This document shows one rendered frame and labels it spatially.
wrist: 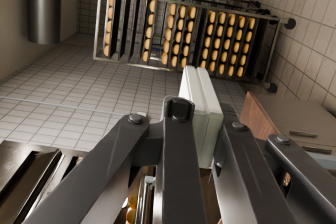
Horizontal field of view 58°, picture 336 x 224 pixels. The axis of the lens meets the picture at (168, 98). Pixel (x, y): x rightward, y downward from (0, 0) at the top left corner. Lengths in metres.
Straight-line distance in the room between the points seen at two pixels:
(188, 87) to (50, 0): 3.15
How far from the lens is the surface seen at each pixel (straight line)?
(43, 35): 3.35
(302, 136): 1.63
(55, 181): 1.87
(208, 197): 1.90
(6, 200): 1.82
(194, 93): 0.15
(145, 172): 1.96
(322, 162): 1.36
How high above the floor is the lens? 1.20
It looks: 3 degrees down
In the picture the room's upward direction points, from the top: 81 degrees counter-clockwise
